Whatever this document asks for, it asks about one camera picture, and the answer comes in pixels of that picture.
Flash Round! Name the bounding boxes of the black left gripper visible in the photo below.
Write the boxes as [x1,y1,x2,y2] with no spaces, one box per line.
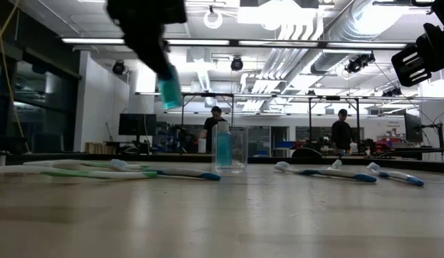
[106,0,187,80]

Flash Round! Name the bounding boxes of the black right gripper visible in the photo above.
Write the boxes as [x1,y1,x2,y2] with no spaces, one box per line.
[391,21,444,88]

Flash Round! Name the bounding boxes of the blue white toothbrush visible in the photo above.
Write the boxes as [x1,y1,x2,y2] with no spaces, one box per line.
[274,161,377,183]
[110,158,222,182]
[367,161,425,188]

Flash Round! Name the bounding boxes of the black monitor on arm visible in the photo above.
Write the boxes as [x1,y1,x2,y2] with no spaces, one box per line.
[403,113,423,143]

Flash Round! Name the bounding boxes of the black computer monitor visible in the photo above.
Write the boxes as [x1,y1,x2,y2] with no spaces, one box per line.
[117,113,158,137]

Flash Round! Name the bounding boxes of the silver ventilation ducts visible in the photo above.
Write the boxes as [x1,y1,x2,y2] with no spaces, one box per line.
[257,0,405,83]

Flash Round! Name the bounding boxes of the person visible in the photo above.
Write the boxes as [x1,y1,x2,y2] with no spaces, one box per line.
[198,105,228,154]
[330,108,355,153]

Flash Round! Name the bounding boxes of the wooden crate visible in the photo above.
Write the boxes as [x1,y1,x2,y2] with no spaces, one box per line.
[85,142,117,155]

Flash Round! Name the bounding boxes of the long overhead light bar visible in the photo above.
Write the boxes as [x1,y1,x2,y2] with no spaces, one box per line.
[60,37,411,50]

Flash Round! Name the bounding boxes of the clear acrylic holder box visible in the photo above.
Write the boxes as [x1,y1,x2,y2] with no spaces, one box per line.
[211,124,249,176]

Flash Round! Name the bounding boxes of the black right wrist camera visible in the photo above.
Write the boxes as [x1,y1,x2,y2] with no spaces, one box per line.
[430,0,444,28]

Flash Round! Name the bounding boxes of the white coiled cable ring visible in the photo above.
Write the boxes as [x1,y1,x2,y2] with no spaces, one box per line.
[203,9,224,30]

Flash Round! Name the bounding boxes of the black overhead truss frame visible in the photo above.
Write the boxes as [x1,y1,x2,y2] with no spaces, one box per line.
[135,91,444,155]

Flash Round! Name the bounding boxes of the black aluminium table frame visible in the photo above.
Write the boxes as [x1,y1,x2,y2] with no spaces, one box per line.
[0,152,444,173]

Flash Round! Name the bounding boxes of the yellow extension cable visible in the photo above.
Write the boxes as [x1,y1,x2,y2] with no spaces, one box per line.
[0,0,30,153]

